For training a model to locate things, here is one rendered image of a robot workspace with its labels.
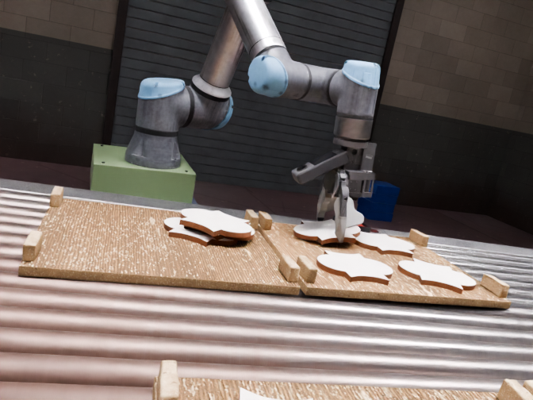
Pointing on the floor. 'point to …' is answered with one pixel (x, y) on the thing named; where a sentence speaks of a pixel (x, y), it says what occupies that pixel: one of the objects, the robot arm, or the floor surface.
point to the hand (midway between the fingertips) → (327, 230)
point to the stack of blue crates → (379, 201)
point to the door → (247, 82)
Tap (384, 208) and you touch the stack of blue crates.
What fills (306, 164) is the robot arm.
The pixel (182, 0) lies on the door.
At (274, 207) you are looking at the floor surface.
